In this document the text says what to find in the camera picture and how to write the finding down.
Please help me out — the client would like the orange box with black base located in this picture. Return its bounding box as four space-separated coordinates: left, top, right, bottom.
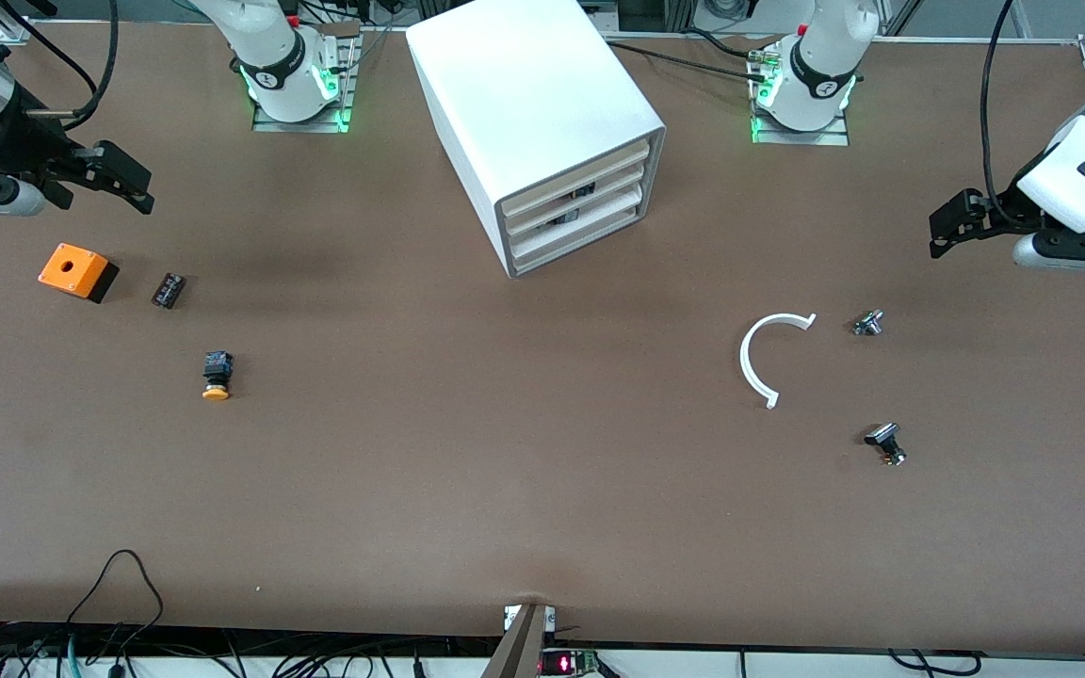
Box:
38 243 121 304

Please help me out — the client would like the black knob switch part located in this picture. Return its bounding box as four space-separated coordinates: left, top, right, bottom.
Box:
864 422 908 468

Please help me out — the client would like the black table cable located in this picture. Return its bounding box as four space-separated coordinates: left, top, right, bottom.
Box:
605 40 769 86
680 26 762 61

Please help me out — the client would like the grey metal bracket post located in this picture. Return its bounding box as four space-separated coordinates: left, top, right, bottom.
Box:
480 603 549 678

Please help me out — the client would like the white curved plastic arc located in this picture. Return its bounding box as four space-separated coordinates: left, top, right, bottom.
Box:
739 312 818 411

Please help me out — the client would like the orange push button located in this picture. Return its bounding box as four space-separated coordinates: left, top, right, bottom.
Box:
201 349 235 403

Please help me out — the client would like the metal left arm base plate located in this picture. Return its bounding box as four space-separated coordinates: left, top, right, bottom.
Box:
751 52 851 147

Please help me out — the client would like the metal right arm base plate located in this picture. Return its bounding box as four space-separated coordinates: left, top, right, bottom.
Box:
251 36 356 134

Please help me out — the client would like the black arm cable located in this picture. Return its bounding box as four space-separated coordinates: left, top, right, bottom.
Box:
980 0 1026 225
0 0 121 133

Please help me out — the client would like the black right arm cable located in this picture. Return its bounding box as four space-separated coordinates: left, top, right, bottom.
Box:
0 0 121 133

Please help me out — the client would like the thin black looped cable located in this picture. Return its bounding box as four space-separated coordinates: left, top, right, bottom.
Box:
65 549 166 653

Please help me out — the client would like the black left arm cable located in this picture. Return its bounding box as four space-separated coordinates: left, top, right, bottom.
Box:
980 0 1026 225

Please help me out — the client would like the device with red display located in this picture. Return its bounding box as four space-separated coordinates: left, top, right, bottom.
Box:
540 648 602 678

